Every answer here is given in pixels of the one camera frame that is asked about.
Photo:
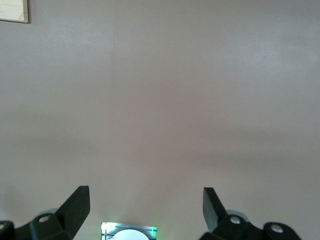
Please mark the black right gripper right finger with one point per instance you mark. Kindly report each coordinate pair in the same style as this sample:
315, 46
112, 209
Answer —
215, 215

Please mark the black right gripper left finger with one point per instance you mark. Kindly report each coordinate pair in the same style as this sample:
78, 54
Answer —
72, 212

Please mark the brown table cloth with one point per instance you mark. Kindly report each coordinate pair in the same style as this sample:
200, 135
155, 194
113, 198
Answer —
160, 100

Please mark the wooden cutting board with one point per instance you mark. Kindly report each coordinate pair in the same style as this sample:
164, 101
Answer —
12, 10

